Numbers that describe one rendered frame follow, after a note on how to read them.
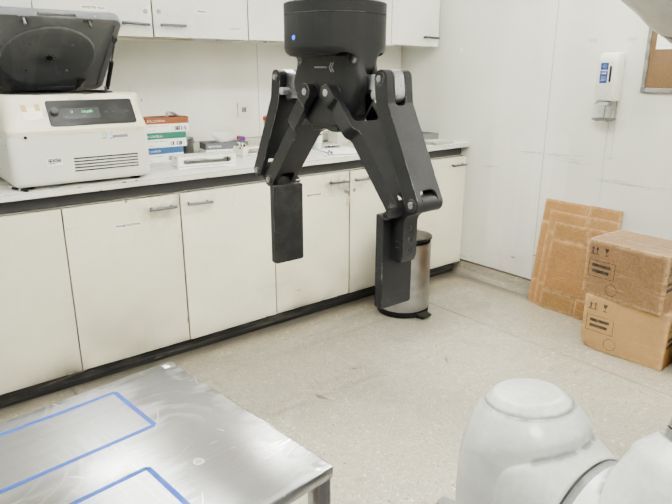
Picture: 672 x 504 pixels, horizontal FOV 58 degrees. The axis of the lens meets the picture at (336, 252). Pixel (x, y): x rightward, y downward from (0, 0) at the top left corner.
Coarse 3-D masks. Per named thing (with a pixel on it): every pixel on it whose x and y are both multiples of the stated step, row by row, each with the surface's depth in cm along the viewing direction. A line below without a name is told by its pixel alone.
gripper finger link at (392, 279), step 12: (384, 228) 42; (384, 240) 42; (384, 252) 42; (384, 264) 43; (396, 264) 43; (408, 264) 44; (384, 276) 43; (396, 276) 44; (408, 276) 45; (384, 288) 43; (396, 288) 44; (408, 288) 45; (384, 300) 44; (396, 300) 44
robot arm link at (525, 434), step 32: (512, 384) 77; (544, 384) 76; (480, 416) 74; (512, 416) 71; (544, 416) 70; (576, 416) 71; (480, 448) 73; (512, 448) 69; (544, 448) 68; (576, 448) 69; (480, 480) 73; (512, 480) 69; (544, 480) 67; (576, 480) 66
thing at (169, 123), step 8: (168, 112) 309; (144, 120) 298; (152, 120) 300; (160, 120) 303; (168, 120) 305; (176, 120) 308; (184, 120) 310; (152, 128) 301; (160, 128) 304; (168, 128) 306; (176, 128) 309; (184, 128) 311
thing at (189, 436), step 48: (144, 384) 107; (192, 384) 107; (0, 432) 93; (48, 432) 93; (96, 432) 93; (144, 432) 93; (192, 432) 93; (240, 432) 93; (0, 480) 82; (48, 480) 82; (96, 480) 82; (144, 480) 82; (192, 480) 82; (240, 480) 82; (288, 480) 82
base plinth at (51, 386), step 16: (432, 272) 410; (368, 288) 374; (320, 304) 352; (336, 304) 360; (256, 320) 325; (272, 320) 332; (288, 320) 339; (208, 336) 308; (224, 336) 314; (160, 352) 293; (176, 352) 298; (96, 368) 274; (112, 368) 279; (128, 368) 284; (48, 384) 262; (64, 384) 266; (0, 400) 250; (16, 400) 254
